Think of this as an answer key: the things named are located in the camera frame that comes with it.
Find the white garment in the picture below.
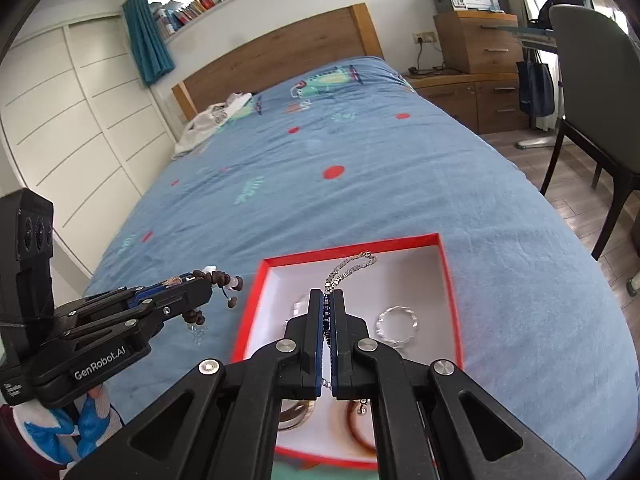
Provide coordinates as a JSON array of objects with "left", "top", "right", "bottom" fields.
[{"left": 174, "top": 91, "right": 253, "bottom": 157}]

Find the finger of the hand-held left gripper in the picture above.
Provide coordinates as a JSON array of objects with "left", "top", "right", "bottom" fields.
[
  {"left": 52, "top": 272, "right": 202, "bottom": 322},
  {"left": 64, "top": 279, "right": 214, "bottom": 347}
]

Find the silver wristwatch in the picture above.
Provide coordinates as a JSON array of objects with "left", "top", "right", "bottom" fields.
[{"left": 277, "top": 399, "right": 317, "bottom": 432}]

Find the blue tote bag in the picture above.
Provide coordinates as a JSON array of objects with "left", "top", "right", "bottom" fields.
[{"left": 516, "top": 60, "right": 556, "bottom": 117}]

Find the wooden drawer chest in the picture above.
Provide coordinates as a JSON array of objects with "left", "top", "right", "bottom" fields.
[{"left": 432, "top": 11, "right": 526, "bottom": 75}]

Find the large twisted silver bangle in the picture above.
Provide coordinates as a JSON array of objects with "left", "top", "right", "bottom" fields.
[{"left": 376, "top": 306, "right": 417, "bottom": 348}]

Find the teal curtain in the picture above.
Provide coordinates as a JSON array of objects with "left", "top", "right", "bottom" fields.
[{"left": 122, "top": 0, "right": 176, "bottom": 87}]

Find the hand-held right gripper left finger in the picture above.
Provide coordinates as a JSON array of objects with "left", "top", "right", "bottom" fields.
[{"left": 64, "top": 289, "right": 323, "bottom": 480}]

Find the red jewelry box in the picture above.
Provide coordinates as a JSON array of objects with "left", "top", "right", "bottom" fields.
[{"left": 231, "top": 232, "right": 466, "bottom": 471}]

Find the grey chair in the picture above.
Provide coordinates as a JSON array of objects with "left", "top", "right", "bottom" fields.
[{"left": 540, "top": 4, "right": 640, "bottom": 261}]

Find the blue white glove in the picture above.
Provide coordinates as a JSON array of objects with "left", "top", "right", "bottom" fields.
[{"left": 10, "top": 385, "right": 126, "bottom": 466}]

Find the brown bangle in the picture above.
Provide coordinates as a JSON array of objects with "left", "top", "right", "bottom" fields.
[{"left": 327, "top": 400, "right": 377, "bottom": 456}]

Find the black power cable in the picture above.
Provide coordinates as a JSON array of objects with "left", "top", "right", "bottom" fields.
[{"left": 407, "top": 42, "right": 453, "bottom": 76}]

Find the wooden headboard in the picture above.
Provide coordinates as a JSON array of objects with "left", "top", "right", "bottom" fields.
[{"left": 171, "top": 2, "right": 385, "bottom": 122}]

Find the silver chain necklace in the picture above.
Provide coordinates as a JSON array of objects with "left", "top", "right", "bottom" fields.
[{"left": 320, "top": 252, "right": 378, "bottom": 391}]

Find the white wardrobe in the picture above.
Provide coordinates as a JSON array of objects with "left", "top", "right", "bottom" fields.
[{"left": 0, "top": 20, "right": 173, "bottom": 281}]

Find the dark backpack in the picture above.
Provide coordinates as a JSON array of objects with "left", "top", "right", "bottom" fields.
[{"left": 537, "top": 0, "right": 593, "bottom": 28}]

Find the low wooden cabinet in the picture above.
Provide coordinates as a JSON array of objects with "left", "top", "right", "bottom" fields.
[{"left": 402, "top": 72, "right": 533, "bottom": 135}]

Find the brown beaded bracelet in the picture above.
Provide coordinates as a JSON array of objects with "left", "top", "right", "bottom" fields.
[{"left": 167, "top": 266, "right": 245, "bottom": 346}]

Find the printed blue blanket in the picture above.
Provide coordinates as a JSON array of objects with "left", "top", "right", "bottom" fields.
[{"left": 82, "top": 55, "right": 626, "bottom": 480}]

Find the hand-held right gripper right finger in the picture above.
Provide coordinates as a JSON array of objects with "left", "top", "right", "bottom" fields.
[{"left": 330, "top": 291, "right": 587, "bottom": 480}]

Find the grey desk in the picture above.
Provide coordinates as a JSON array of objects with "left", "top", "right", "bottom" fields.
[{"left": 505, "top": 20, "right": 561, "bottom": 150}]

